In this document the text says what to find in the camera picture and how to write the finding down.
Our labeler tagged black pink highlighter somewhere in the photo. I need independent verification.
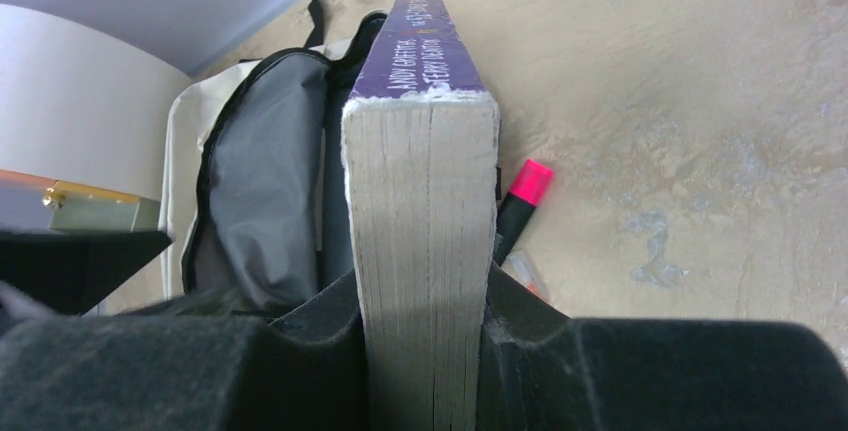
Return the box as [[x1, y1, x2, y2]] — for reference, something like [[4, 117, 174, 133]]
[[493, 159, 555, 266]]

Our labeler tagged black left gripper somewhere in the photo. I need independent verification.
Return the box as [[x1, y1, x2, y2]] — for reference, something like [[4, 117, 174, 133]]
[[1, 230, 172, 314]]

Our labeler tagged purple paperback book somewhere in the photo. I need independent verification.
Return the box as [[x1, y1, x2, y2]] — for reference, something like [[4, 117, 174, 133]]
[[341, 0, 500, 430]]

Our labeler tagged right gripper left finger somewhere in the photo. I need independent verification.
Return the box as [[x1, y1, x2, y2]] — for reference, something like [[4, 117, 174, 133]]
[[1, 274, 368, 430]]

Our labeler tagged thin red pen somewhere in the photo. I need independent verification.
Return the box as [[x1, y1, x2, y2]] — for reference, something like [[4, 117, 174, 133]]
[[503, 250, 550, 303]]

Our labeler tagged beige canvas backpack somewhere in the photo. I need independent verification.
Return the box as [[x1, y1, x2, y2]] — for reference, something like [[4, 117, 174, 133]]
[[160, 0, 386, 313]]

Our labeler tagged round drawer cabinet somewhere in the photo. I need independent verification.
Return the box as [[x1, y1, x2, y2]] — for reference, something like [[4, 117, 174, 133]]
[[1, 4, 191, 232]]

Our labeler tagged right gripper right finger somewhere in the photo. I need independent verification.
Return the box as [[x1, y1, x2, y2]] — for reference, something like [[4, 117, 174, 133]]
[[477, 267, 847, 430]]

